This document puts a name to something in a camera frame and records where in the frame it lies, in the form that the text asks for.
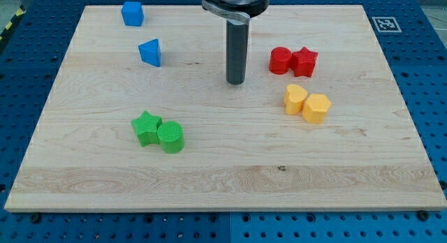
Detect blue triangle block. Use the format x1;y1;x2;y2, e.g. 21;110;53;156
138;38;161;67

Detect green cylinder block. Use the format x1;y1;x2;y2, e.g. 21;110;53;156
157;121;184;154

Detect yellow heart block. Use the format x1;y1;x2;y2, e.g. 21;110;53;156
284;84;308;115

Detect green star block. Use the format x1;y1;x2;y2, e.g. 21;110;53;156
131;111;162;147

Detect red cylinder block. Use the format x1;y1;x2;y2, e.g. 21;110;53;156
269;47;292;75

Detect wooden board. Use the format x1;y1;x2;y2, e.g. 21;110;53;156
5;5;446;213

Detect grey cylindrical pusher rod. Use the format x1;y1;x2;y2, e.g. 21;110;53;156
226;21;249;85

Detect yellow hexagon block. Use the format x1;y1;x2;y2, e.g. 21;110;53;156
302;94;331;124

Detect red star block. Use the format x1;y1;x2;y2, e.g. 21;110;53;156
291;47;318;78

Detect blue cube block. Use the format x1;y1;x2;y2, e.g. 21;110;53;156
121;1;144;27

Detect white fiducial marker tag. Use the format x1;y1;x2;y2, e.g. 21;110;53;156
372;16;402;33

